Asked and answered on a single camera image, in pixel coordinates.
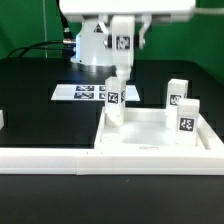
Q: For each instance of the white sheet with fiducial tags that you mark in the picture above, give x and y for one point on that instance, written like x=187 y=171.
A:
x=78 y=92

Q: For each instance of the white square tabletop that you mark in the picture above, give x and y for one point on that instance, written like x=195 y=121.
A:
x=143 y=129

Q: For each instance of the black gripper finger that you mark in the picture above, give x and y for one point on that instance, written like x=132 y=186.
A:
x=145 y=22
x=102 y=21

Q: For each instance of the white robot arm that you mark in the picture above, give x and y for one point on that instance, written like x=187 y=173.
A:
x=89 y=50

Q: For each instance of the white L-shaped fixture wall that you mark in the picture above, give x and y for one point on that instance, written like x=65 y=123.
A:
x=209 y=161

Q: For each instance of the white part at left edge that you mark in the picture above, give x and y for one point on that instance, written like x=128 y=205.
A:
x=1 y=119

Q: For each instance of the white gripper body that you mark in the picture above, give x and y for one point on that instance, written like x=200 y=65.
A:
x=161 y=11

